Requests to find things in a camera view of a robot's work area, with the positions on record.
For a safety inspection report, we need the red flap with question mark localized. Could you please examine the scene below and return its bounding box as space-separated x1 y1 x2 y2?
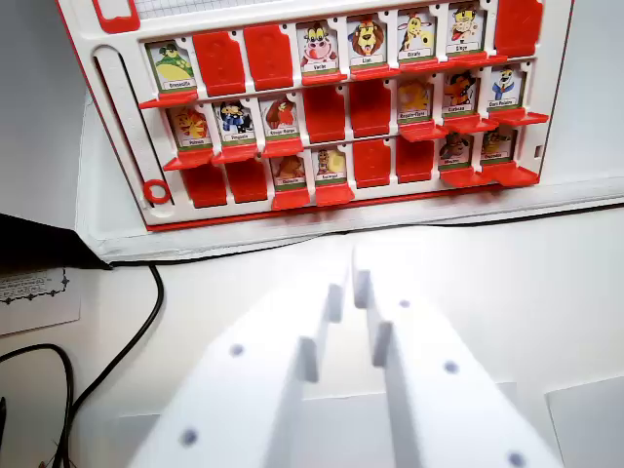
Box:
487 107 551 128

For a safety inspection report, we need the red and white game board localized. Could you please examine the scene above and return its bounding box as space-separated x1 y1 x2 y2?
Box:
54 0 575 233

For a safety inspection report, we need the looped black cable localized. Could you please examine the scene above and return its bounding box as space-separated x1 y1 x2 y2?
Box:
0 342 76 468

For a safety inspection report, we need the long black cable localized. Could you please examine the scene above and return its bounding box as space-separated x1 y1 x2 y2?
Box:
51 200 624 468

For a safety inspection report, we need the white printed paper card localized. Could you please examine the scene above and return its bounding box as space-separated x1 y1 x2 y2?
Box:
0 266 83 337

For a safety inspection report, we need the black box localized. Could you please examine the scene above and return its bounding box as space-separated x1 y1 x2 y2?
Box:
0 213 114 272

